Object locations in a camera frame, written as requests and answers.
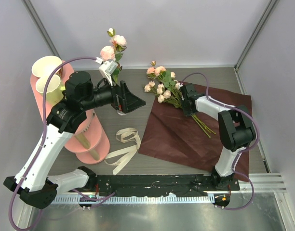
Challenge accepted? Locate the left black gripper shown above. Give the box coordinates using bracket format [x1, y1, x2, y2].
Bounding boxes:
[80, 74, 146, 113]

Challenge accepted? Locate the pink flower bouquet red wrap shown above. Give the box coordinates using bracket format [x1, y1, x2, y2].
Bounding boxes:
[144, 60, 217, 139]

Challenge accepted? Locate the cream ribbon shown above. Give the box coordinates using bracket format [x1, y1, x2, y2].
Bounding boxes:
[104, 128, 141, 175]

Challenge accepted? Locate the dark red wrapping paper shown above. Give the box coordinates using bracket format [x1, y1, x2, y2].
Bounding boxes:
[139, 81, 253, 182]

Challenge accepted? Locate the pink flower stem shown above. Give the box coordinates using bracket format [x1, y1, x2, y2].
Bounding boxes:
[100, 27, 127, 83]

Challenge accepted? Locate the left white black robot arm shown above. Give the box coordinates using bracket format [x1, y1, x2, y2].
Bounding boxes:
[3, 71, 146, 209]

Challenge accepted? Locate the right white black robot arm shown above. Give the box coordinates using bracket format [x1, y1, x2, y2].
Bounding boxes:
[180, 84, 256, 190]

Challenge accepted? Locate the clear glass vase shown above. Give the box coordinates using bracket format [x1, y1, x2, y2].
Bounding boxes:
[117, 110, 127, 116]

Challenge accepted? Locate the pink tiered shelf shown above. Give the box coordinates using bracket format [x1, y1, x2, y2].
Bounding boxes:
[30, 74, 110, 165]

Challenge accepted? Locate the yellow green mug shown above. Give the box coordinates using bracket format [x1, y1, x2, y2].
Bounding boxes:
[35, 75, 66, 106]

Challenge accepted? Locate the white bowl mug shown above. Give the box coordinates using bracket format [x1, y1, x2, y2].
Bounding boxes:
[31, 55, 62, 78]

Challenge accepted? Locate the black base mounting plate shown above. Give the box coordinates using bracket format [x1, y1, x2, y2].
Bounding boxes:
[77, 174, 240, 197]

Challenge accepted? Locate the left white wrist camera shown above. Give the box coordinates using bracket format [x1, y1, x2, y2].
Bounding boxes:
[95, 57, 118, 86]

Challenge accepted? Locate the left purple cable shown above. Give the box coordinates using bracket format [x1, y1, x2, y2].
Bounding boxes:
[8, 56, 114, 231]

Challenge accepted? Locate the white slotted cable duct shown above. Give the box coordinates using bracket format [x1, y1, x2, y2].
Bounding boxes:
[52, 193, 215, 205]

